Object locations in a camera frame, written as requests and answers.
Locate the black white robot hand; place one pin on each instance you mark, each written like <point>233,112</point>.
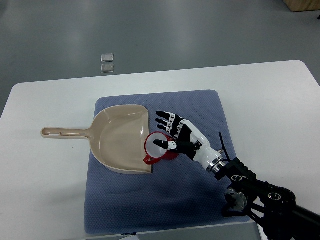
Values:
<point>188,140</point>

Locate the red cup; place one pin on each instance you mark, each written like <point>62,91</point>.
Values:
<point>155,153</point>

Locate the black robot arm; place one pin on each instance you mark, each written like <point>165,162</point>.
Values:
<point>272,207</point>

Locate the beige plastic dustpan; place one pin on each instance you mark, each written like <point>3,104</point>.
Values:
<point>116,137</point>

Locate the blue textured mat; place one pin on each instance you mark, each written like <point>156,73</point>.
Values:
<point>178,193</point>

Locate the lower metal floor plate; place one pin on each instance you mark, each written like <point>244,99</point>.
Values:
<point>107,68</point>

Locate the metal floor plate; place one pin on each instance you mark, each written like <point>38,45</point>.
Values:
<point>107,57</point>
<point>107,68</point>

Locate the upper metal floor plate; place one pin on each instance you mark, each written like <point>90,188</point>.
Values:
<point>107,57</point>

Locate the wooden box corner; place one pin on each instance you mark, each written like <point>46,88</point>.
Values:
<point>302,5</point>

